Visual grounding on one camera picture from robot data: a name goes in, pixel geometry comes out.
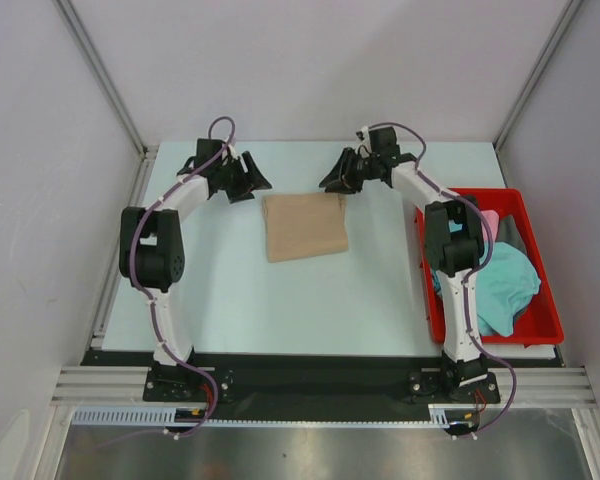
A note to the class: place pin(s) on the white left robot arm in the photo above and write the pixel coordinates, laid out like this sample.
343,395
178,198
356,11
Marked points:
151,248

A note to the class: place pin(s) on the grey t shirt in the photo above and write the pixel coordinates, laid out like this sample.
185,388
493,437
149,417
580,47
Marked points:
509,234

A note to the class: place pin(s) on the pink t shirt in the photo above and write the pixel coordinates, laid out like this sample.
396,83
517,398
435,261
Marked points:
491,227

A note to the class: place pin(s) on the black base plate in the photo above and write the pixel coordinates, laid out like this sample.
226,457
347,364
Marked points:
294,408

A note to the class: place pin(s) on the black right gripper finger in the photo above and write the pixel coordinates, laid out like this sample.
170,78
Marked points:
342,188
337,177

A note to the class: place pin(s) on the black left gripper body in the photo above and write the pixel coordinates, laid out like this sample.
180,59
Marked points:
233,176

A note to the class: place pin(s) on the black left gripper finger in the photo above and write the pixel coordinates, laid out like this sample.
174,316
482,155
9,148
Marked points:
256,179
239,195

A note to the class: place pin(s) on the beige t shirt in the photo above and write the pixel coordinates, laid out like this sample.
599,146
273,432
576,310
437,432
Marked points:
302,226

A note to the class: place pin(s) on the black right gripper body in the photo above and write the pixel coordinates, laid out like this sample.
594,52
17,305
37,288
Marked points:
363,170

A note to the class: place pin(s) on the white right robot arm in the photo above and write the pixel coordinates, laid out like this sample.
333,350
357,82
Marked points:
454,244

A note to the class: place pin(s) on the red plastic bin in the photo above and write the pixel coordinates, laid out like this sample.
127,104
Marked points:
540,323

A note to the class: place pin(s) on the teal t shirt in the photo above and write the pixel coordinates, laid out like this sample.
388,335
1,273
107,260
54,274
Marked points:
504,290

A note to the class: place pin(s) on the aluminium frame rail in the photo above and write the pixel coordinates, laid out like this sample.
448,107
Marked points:
529,387

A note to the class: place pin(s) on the left rear aluminium post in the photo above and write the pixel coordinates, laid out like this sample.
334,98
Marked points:
88,49

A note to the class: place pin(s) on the aluminium post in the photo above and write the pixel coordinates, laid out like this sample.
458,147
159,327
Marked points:
88,49
557,36

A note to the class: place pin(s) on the right rear aluminium post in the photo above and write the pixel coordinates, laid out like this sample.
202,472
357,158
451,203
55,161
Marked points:
557,36

